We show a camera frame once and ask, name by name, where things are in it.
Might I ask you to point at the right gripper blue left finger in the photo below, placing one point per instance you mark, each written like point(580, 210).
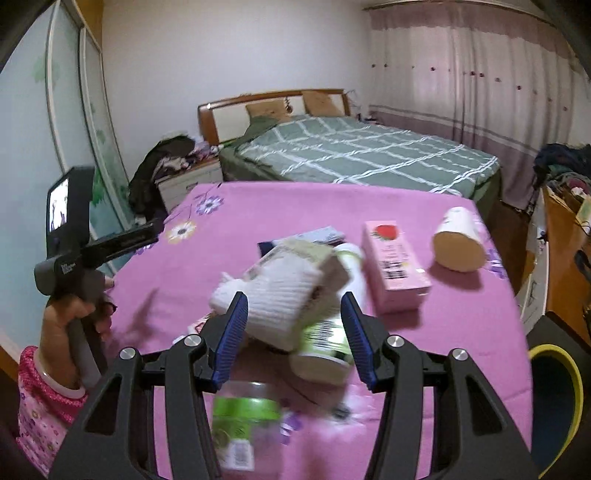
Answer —
point(228, 331)

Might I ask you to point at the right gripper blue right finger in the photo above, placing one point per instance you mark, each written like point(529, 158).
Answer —
point(362, 348)

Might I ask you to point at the green white lotion bottle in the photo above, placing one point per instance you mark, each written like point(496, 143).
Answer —
point(324, 355)

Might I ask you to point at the pink strawberry milk carton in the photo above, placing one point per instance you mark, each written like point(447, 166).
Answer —
point(397, 280)

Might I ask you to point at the beige cardboard box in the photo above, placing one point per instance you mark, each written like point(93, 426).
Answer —
point(314, 268)

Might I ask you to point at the green label clear jar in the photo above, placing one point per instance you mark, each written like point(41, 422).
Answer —
point(245, 429)

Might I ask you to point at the blue patterned wrapper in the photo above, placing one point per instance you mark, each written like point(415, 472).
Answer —
point(327, 235)

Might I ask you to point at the white paper cup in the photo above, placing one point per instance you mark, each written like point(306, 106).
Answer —
point(457, 244)

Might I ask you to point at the pink floral sleeve forearm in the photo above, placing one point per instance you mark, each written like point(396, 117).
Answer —
point(46, 411)

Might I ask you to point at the yellow rimmed trash bin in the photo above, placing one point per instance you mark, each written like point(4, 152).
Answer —
point(558, 403)

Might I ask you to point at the person left hand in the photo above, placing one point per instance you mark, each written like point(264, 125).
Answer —
point(54, 349)

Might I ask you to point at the white nightstand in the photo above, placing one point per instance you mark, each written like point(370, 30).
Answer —
point(173, 189)

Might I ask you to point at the black jacket on nightstand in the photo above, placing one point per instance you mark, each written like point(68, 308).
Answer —
point(144, 198)

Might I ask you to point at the sliding wardrobe door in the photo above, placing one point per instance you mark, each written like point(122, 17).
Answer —
point(54, 115)

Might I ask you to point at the bed with green quilt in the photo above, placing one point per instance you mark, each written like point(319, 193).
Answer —
point(343, 150)

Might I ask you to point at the wooden headboard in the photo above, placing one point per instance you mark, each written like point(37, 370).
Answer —
point(222, 121)

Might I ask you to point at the wooden tv cabinet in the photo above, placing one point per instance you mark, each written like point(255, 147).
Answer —
point(553, 284)

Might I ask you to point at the left brown pillow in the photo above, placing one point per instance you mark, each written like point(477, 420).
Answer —
point(275, 109)

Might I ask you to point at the brown pillow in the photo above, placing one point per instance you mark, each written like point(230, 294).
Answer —
point(319, 104)
point(275, 109)

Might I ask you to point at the right brown pillow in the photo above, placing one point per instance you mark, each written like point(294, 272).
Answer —
point(319, 104)

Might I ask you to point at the clothes pile on cabinet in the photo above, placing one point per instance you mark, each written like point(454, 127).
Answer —
point(563, 165)

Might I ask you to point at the pink white curtain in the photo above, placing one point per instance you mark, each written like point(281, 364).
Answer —
point(489, 77)

